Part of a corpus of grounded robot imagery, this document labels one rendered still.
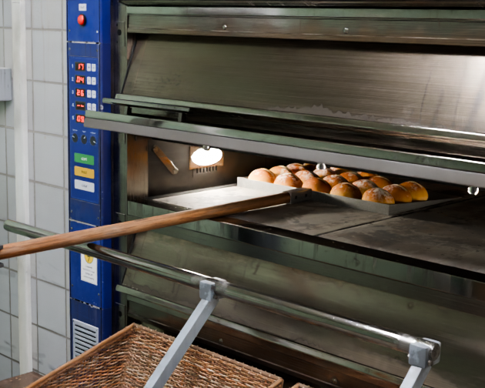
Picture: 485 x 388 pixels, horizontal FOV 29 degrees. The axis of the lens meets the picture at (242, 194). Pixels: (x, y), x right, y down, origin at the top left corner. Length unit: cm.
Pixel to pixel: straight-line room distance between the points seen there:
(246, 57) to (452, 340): 81
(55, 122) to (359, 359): 121
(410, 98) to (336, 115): 18
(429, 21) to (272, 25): 41
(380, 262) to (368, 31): 48
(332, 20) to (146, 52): 63
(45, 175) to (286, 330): 101
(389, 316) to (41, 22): 138
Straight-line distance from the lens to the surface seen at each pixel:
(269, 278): 223
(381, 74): 196
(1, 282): 315
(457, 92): 185
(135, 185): 256
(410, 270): 195
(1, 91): 294
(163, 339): 248
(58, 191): 280
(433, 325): 197
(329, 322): 161
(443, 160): 170
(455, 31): 185
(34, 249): 199
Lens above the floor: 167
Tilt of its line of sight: 11 degrees down
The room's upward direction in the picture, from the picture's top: 1 degrees clockwise
